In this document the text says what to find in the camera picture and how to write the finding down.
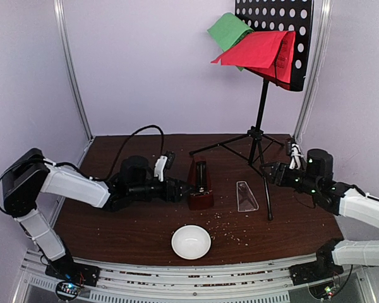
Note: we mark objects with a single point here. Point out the left aluminium frame post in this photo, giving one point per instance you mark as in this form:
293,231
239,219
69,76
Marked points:
63,33

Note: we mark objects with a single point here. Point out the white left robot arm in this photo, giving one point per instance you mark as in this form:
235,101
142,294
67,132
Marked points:
33,174

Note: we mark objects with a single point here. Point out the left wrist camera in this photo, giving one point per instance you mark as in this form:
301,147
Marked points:
163,163

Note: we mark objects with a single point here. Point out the right aluminium frame post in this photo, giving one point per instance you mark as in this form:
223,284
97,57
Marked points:
322,18

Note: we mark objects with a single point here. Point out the dark red wooden metronome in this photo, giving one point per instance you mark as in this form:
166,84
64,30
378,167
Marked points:
202,197

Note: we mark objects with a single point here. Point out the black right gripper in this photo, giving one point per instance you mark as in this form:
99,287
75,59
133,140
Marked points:
278,173

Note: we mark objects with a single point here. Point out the clear plastic metronome cover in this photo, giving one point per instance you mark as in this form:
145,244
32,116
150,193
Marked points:
246,201

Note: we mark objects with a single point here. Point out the white ceramic bowl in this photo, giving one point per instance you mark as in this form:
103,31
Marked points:
191,242

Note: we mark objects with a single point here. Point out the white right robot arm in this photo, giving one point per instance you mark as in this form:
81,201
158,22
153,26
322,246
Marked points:
337,198

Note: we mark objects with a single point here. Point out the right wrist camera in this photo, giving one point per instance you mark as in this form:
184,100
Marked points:
294,152

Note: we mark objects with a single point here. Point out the green paper sheet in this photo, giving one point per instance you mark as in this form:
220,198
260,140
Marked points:
228,31

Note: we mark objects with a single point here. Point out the aluminium front rail base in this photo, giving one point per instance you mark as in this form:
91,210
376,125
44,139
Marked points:
266,281

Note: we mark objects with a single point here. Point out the red paper sheet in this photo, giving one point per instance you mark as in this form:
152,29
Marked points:
269,53

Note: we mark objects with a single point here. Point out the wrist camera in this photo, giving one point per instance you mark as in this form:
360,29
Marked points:
163,163
294,152

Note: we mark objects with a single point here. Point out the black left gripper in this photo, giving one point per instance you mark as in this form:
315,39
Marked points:
175,196

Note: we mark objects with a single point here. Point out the aluminium frame post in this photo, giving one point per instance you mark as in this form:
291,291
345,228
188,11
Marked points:
63,33
322,18

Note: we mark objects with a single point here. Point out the black music stand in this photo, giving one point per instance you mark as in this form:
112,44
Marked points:
267,16

